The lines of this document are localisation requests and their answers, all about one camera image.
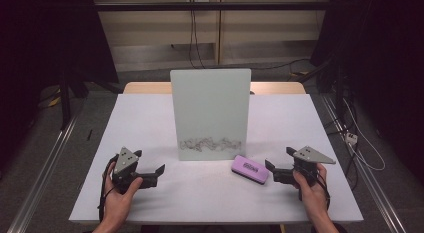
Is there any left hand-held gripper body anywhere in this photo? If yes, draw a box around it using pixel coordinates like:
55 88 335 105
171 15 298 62
111 146 158 195

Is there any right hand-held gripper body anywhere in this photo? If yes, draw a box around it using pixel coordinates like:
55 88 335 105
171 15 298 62
273 145 337 188

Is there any purple whiteboard eraser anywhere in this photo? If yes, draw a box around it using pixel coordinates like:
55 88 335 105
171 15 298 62
231 154 270 186

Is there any whiteboard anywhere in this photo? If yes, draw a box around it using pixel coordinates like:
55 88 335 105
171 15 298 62
169 68 252 162

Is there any person's right hand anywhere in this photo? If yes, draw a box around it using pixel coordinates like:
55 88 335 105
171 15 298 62
292 162 331 221

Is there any person's left hand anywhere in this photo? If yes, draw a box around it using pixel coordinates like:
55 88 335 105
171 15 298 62
99 162 144 225

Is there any white table mat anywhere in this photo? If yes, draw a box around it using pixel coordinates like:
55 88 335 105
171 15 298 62
68 93 364 225

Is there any white power strip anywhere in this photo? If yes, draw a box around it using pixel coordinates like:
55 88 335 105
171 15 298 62
344 132 359 146

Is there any wooden table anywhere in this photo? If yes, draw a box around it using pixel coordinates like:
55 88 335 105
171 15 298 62
123 81 307 95

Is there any black metal stand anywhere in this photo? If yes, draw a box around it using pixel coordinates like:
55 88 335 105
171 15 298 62
57 67 124 131
295 56 349 127

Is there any black curtain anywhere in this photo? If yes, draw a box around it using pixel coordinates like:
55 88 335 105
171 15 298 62
0 0 120 171
309 0 424 182

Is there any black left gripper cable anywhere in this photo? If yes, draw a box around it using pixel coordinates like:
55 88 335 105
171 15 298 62
97 154 120 223

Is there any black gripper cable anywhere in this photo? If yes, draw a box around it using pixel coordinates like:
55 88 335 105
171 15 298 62
299 166 332 211
97 154 120 223

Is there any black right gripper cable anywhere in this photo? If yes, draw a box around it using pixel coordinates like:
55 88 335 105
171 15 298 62
299 166 332 211

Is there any white floor cable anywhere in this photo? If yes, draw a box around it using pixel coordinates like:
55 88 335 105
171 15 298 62
342 98 387 172

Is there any aluminium floor rail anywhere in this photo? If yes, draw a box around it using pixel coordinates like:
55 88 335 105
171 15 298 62
6 112 81 233
320 93 408 233

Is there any black hanging wall cable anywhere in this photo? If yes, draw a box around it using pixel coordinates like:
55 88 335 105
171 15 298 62
170 1 208 70

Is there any black horizontal rail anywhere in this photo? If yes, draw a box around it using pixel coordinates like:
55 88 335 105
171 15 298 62
94 1 332 13

